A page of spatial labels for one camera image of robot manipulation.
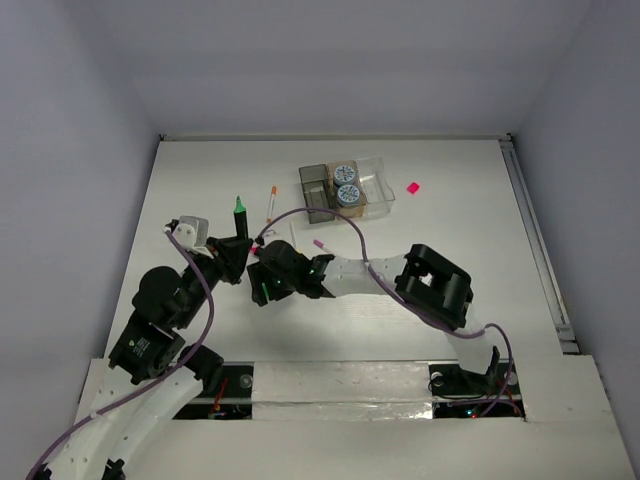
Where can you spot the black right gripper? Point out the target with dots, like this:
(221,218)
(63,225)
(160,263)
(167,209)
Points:
(260,273)

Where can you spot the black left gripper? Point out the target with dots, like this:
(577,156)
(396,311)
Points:
(220,255)

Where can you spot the black green highlighter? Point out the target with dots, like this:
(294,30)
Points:
(240,220)

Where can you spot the blue-lidded round jar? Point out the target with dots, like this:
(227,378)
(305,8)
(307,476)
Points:
(344,174)
(348,196)

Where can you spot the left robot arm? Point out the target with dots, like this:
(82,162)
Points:
(152,374)

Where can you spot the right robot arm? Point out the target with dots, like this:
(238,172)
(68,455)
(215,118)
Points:
(423,281)

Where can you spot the long yellow-capped white marker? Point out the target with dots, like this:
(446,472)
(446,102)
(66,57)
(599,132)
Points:
(293,236)

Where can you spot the purple-capped white marker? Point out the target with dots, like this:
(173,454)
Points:
(322,247)

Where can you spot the orange-capped white marker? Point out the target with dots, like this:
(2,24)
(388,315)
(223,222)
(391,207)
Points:
(271,204)

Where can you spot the smoky grey plastic bin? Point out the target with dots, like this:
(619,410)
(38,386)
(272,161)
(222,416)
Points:
(316,192)

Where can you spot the clear plastic bin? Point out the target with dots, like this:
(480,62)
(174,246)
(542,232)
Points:
(379,197)

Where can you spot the pink highlighter cap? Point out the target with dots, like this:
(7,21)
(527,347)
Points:
(413,188)

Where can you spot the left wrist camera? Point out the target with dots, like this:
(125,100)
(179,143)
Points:
(190,232)

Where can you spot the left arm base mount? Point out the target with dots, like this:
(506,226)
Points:
(230,399)

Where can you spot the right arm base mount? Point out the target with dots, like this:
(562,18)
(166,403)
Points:
(457,395)

